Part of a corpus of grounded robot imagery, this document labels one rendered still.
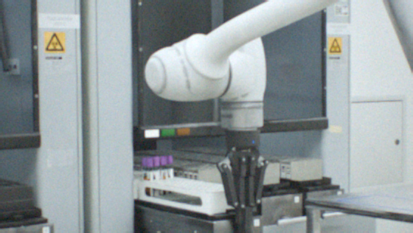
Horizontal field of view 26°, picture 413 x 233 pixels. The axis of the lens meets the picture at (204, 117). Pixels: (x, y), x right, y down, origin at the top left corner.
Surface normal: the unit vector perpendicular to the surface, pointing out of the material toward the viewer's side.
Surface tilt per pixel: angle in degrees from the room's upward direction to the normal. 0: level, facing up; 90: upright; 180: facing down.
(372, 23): 90
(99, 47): 90
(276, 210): 90
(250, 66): 86
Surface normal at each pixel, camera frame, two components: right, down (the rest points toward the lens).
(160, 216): -0.81, 0.04
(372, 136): 0.58, 0.04
